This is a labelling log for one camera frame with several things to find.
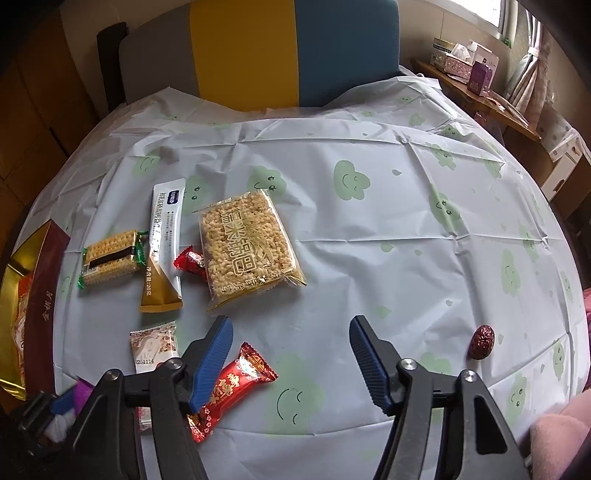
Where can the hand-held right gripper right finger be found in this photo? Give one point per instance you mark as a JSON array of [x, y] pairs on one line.
[[369, 364]]

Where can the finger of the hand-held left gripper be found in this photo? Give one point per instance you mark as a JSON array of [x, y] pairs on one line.
[[34, 413]]

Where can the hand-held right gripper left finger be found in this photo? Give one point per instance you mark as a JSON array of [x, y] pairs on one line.
[[211, 364]]

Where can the red snack packet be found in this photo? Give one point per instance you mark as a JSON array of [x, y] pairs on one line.
[[231, 392]]

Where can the white beige snack packet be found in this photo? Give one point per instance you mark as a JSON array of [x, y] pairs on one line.
[[152, 344]]

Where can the small red candy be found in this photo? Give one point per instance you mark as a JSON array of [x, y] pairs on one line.
[[189, 262]]

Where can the maroon and gold box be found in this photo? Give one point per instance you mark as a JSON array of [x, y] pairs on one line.
[[44, 286]]

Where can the white and gold sachet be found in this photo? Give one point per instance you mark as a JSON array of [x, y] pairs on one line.
[[164, 240]]

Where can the green-edged sandwich cracker packet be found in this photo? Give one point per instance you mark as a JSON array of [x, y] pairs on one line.
[[108, 258]]

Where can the dried red date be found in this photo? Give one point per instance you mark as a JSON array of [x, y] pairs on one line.
[[481, 342]]

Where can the clear puffed rice cracker packet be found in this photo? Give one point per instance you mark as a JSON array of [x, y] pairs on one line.
[[247, 247]]

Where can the cloud-print plastic tablecloth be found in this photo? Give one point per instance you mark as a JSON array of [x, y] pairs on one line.
[[392, 240]]

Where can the pink cloth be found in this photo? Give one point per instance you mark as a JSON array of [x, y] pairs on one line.
[[561, 438]]

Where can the wooden shelf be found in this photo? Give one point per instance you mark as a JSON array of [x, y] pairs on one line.
[[485, 106]]

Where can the white dotted box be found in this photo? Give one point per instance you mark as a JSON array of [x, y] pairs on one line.
[[561, 143]]

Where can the purple box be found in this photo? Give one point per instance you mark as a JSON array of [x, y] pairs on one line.
[[479, 78]]

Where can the wooden cabinet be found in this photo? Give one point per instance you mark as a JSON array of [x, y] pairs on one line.
[[41, 106]]

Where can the pink glitter tissue box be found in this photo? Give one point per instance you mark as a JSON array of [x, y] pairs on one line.
[[457, 62]]

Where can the grey yellow blue chair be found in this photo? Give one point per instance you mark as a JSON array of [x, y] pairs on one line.
[[249, 50]]

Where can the green white tissue box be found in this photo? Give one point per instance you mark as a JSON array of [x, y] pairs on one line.
[[441, 51]]

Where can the white carton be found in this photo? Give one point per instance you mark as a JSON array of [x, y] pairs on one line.
[[487, 54]]

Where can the pale floral curtain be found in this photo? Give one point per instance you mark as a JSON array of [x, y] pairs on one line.
[[531, 69]]

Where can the window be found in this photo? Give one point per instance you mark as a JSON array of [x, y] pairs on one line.
[[503, 16]]

